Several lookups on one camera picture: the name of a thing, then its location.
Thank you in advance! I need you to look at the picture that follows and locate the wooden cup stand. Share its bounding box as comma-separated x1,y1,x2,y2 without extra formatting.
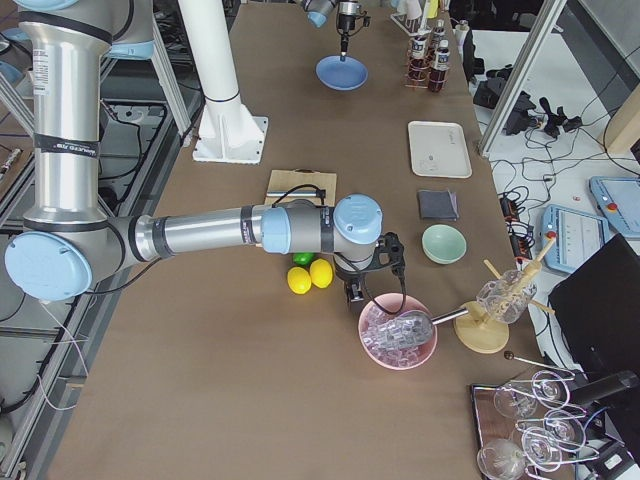
454,238,555,354

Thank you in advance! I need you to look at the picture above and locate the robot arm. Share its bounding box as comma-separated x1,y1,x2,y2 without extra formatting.
299,0,371,62
4,1,405,302

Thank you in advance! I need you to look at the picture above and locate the yellow lemon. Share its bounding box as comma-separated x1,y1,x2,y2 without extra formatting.
309,258,334,289
287,266,312,295

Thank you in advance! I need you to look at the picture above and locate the grey folded cloth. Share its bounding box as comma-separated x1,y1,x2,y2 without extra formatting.
417,189,459,221

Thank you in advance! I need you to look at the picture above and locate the copper wire bottle rack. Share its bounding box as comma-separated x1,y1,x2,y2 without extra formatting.
390,13,450,93

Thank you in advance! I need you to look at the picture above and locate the metal ice scoop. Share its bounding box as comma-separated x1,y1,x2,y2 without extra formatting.
380,307,468,349

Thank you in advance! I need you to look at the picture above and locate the glass mug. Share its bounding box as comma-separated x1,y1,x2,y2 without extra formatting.
476,270,537,324

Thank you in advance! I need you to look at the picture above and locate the dark drink bottle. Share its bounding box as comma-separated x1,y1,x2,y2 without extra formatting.
427,39,450,93
406,29,430,87
430,19,446,50

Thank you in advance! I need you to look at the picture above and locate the pink bowl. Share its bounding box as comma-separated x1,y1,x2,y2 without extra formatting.
358,293,437,370

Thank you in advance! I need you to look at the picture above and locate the wooden cutting board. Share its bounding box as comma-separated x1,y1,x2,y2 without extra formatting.
264,170,337,206

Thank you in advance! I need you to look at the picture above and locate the blue teach pendant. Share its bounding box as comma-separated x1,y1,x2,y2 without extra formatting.
540,204,611,274
589,176,640,239

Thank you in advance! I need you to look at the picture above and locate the green bowl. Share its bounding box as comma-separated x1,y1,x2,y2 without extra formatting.
421,224,467,265

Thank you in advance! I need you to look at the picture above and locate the steel muddler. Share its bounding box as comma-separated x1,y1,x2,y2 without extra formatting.
266,188,326,199

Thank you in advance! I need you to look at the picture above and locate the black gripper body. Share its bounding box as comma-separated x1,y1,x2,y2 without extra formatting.
336,1,371,35
333,232,404,303

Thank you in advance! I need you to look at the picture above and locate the green lime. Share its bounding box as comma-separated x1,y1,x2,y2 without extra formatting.
292,252,315,267

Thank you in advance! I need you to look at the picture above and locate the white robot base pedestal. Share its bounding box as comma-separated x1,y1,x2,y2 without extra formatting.
179,0,268,165

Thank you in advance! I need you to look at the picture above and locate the ice cubes pile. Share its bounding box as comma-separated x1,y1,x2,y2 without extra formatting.
359,306,437,370

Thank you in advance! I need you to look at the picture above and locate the black tray with glass rack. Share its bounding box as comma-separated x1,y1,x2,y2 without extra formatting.
468,368,640,480

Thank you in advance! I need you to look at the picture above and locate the blue plate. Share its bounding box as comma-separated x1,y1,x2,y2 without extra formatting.
315,55,368,91

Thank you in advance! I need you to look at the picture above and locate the wine glass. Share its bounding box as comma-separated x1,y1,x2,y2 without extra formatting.
476,439,527,480

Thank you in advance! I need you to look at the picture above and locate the cream rabbit tray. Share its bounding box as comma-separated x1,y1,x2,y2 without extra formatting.
408,120,472,179

